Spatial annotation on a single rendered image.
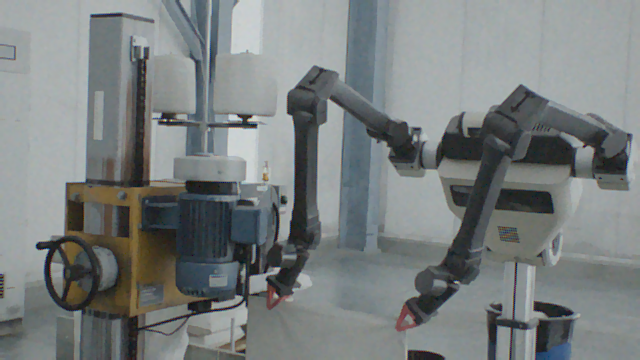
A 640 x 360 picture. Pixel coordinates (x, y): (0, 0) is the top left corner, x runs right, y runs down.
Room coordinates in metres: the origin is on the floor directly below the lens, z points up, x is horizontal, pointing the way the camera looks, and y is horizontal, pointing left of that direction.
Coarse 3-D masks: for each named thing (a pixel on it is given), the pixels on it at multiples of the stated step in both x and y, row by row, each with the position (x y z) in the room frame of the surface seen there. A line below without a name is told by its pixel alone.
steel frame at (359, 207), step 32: (160, 0) 7.63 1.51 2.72; (192, 0) 8.19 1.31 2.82; (224, 0) 8.07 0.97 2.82; (352, 0) 10.91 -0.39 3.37; (384, 0) 10.83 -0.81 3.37; (192, 32) 7.94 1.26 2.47; (224, 32) 8.09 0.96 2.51; (352, 32) 10.95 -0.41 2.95; (384, 32) 10.87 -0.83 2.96; (352, 64) 10.98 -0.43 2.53; (384, 64) 10.91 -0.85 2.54; (192, 128) 8.24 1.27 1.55; (224, 128) 8.14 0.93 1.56; (352, 128) 11.00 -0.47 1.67; (352, 160) 10.99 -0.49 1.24; (352, 192) 10.98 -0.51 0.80; (352, 224) 10.97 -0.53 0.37
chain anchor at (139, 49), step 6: (132, 36) 2.00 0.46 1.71; (132, 42) 2.00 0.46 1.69; (138, 42) 2.01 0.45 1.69; (144, 42) 2.03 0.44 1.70; (132, 48) 2.00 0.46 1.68; (138, 48) 2.00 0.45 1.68; (144, 48) 2.02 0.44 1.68; (150, 48) 2.02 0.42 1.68; (132, 54) 2.00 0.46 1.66; (138, 54) 2.00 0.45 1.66; (144, 54) 2.02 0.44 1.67; (150, 54) 2.02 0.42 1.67; (132, 60) 2.00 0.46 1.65
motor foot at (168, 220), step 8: (144, 200) 1.97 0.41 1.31; (152, 200) 1.99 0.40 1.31; (160, 200) 2.02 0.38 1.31; (168, 200) 2.04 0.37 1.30; (144, 208) 1.97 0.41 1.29; (152, 208) 1.99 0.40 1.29; (160, 208) 1.99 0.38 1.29; (168, 208) 1.98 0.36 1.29; (176, 208) 1.97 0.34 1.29; (144, 216) 1.97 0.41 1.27; (152, 216) 1.99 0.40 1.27; (160, 216) 1.99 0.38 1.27; (168, 216) 1.98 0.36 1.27; (176, 216) 1.97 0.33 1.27; (144, 224) 1.97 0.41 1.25; (152, 224) 1.99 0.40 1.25; (160, 224) 1.99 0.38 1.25; (168, 224) 1.98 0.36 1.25; (176, 224) 1.96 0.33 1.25
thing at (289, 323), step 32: (256, 320) 2.29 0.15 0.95; (288, 320) 2.23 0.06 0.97; (320, 320) 2.17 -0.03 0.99; (352, 320) 2.12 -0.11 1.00; (384, 320) 2.09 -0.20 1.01; (256, 352) 2.29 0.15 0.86; (288, 352) 2.23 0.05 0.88; (320, 352) 2.16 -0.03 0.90; (352, 352) 2.12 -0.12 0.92; (384, 352) 2.09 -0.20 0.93
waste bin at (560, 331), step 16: (496, 304) 4.35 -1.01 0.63; (544, 304) 4.38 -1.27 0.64; (544, 320) 3.94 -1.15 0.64; (560, 320) 3.96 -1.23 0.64; (576, 320) 4.05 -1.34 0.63; (496, 336) 4.09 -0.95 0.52; (544, 336) 3.97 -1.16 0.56; (560, 336) 3.99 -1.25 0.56; (544, 352) 3.98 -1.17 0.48; (560, 352) 4.01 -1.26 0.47
